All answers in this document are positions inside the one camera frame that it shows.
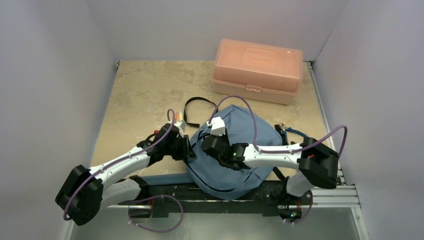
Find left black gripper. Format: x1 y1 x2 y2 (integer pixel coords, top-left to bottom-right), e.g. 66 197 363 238
163 134 196 160

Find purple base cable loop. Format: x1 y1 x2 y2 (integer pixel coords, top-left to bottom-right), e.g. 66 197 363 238
128 194 184 233

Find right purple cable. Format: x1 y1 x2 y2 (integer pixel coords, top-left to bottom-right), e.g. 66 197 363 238
207 95 349 226

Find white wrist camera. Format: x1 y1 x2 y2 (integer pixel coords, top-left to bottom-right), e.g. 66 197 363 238
206 116 226 137
173 120 187 137

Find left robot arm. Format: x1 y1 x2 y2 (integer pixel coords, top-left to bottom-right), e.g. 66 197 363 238
55 121 196 226

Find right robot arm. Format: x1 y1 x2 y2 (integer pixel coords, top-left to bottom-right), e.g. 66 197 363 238
200 135 339 204

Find blue student backpack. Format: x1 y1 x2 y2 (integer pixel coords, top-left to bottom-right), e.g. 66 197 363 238
142 96 292 202

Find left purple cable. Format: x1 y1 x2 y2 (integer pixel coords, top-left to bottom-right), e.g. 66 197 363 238
62 108 176 222

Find pink plastic storage box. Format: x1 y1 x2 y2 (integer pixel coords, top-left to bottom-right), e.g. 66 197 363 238
211 39 304 105

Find blue handled pliers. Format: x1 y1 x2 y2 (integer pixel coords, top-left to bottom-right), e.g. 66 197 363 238
278 123 308 138

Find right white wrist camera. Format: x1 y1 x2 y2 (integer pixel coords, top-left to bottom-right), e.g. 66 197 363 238
206 116 226 137

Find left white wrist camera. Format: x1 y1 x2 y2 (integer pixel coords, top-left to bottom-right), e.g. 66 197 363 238
173 120 187 137

